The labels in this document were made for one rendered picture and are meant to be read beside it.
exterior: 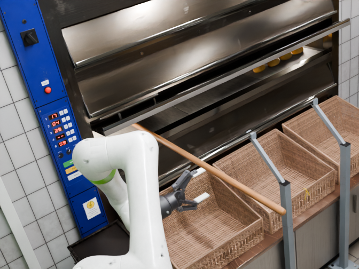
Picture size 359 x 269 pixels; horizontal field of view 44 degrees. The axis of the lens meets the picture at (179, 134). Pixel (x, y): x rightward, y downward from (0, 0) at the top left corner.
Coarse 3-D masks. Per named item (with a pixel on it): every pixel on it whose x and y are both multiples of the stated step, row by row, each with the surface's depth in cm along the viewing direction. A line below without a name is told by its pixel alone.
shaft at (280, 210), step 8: (136, 128) 254; (144, 128) 247; (160, 136) 236; (168, 144) 228; (176, 152) 223; (184, 152) 218; (192, 160) 212; (200, 160) 209; (208, 168) 203; (216, 176) 199; (224, 176) 195; (232, 184) 190; (240, 184) 188; (248, 192) 183; (256, 192) 182; (256, 200) 180; (264, 200) 176; (272, 208) 173; (280, 208) 170
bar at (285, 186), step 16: (288, 112) 243; (320, 112) 251; (256, 128) 233; (256, 144) 230; (208, 160) 219; (176, 176) 209; (288, 192) 226; (288, 208) 231; (288, 224) 236; (288, 240) 240; (288, 256) 247
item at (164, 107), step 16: (304, 32) 288; (272, 48) 270; (240, 64) 255; (256, 64) 248; (192, 80) 250; (224, 80) 238; (160, 96) 237; (192, 96) 229; (128, 112) 225; (96, 128) 214; (112, 128) 208
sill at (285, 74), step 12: (312, 60) 298; (288, 72) 288; (264, 84) 278; (228, 96) 272; (240, 96) 270; (204, 108) 262; (216, 108) 261; (180, 120) 254; (192, 120) 254; (156, 132) 246; (168, 132) 246
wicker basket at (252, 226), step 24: (168, 192) 256; (192, 192) 264; (216, 192) 270; (168, 216) 257; (192, 216) 265; (216, 216) 267; (240, 216) 256; (168, 240) 256; (192, 240) 252; (216, 240) 249; (240, 240) 233; (192, 264) 218; (216, 264) 229
